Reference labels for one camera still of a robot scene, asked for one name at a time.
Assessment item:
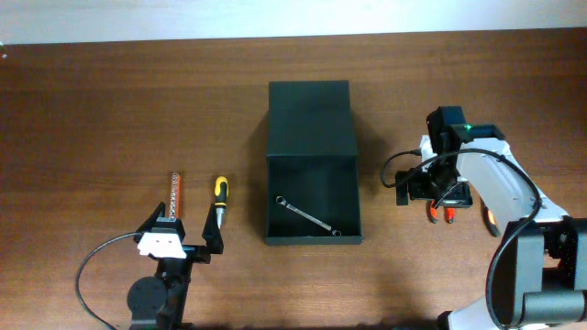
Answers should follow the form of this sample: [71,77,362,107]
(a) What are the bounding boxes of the yellow black screwdriver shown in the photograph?
[214,176,229,227]

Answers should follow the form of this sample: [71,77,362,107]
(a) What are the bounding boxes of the silver ring wrench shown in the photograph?
[275,195,341,237]

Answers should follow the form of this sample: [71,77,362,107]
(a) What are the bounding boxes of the orange bit holder strip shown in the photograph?
[168,172,182,219]

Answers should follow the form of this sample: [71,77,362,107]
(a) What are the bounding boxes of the black open box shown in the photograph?
[265,81,362,246]

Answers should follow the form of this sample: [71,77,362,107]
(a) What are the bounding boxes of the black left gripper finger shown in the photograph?
[134,202,166,243]
[202,203,224,255]

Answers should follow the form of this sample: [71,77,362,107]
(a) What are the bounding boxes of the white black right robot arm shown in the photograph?
[393,106,586,329]

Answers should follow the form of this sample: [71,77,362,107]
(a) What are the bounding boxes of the red black cutting pliers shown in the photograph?
[427,200,456,225]

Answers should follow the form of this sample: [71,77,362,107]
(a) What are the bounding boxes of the orange black long-nose pliers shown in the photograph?
[481,200,501,237]

